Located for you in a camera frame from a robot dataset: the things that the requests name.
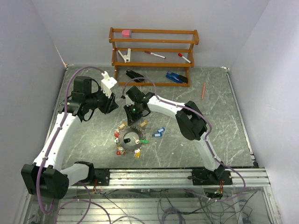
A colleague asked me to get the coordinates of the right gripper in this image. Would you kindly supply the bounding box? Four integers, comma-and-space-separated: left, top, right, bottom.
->
124, 103, 143, 126

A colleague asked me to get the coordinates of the red tag key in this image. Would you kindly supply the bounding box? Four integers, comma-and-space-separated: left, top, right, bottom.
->
114, 132, 120, 138

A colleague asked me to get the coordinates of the black tag key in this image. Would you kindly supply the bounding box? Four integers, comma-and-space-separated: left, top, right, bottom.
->
123, 138, 131, 144

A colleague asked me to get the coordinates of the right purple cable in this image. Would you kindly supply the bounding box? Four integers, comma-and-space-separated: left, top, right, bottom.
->
122, 77, 247, 203

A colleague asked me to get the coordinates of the white plastic clamp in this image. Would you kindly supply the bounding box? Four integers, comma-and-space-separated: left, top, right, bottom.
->
117, 48, 131, 63

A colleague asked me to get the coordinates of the black stapler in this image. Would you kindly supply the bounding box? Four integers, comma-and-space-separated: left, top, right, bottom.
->
126, 69, 144, 83

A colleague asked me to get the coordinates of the yellow tag key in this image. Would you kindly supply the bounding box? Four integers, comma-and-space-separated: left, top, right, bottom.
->
118, 123, 127, 130
134, 149, 141, 158
140, 121, 148, 128

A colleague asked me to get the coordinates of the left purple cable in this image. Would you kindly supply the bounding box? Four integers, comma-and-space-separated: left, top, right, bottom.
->
36, 66, 106, 215

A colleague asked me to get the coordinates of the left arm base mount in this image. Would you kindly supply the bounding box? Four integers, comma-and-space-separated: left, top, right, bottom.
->
90, 168, 110, 186

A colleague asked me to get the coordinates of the red-capped marker pen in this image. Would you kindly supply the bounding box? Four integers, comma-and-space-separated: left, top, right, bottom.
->
144, 50, 166, 59

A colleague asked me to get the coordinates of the pink eraser block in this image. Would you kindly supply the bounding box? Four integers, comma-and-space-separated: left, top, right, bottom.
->
121, 29, 132, 38

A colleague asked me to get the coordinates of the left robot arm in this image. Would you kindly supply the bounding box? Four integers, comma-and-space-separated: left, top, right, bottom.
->
21, 72, 118, 199

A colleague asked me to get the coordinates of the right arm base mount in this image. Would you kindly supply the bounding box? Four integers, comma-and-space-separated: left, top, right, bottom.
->
187, 168, 233, 186

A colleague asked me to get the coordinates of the green tag key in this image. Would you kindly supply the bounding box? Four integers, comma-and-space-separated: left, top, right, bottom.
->
135, 140, 149, 144

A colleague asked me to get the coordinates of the red-capped white marker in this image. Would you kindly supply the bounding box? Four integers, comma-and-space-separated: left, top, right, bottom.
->
178, 53, 192, 63

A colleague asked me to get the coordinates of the orange pencil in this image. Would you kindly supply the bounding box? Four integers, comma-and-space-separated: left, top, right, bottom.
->
201, 83, 206, 100

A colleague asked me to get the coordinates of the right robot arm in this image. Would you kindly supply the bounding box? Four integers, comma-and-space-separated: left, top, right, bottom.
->
121, 86, 228, 185

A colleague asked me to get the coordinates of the blue stapler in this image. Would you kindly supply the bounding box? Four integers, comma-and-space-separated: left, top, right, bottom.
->
165, 71, 188, 84

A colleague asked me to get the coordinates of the yellow tag key bottom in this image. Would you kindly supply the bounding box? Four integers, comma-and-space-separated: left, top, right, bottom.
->
134, 149, 141, 158

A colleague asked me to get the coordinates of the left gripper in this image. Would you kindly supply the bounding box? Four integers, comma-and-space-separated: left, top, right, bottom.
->
85, 85, 119, 114

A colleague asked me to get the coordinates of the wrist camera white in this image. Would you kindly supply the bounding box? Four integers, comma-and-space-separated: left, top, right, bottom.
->
100, 71, 118, 98
121, 94, 134, 106

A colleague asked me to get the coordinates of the metal disc keyring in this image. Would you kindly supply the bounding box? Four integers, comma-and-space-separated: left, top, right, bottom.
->
114, 126, 145, 155

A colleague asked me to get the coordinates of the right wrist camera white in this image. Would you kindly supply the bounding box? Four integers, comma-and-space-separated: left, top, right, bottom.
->
121, 94, 134, 106

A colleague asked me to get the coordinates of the aluminium frame rail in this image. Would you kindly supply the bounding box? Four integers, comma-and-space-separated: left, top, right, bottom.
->
25, 167, 271, 189

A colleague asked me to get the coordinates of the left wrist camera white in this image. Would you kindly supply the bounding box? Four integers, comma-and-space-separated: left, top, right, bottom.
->
100, 71, 118, 98

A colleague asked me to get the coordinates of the blue tag key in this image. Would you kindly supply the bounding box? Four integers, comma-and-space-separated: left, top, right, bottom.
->
157, 127, 165, 133
152, 133, 162, 138

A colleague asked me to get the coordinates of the purple cable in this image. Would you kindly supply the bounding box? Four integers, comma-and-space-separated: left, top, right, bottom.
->
36, 66, 106, 215
122, 77, 247, 203

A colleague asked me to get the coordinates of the wooden three-tier rack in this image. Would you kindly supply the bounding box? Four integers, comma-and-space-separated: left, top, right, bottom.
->
108, 28, 199, 87

